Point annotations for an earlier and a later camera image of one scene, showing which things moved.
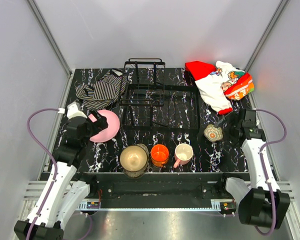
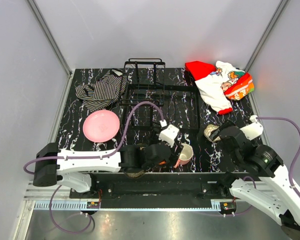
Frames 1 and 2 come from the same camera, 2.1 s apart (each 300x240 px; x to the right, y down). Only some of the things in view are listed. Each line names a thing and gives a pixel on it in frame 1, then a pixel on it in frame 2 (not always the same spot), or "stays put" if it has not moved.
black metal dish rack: (148, 104) stays put
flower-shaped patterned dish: (213, 134) stays put
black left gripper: (101, 123) -> (178, 149)
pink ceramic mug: (183, 152) stays put
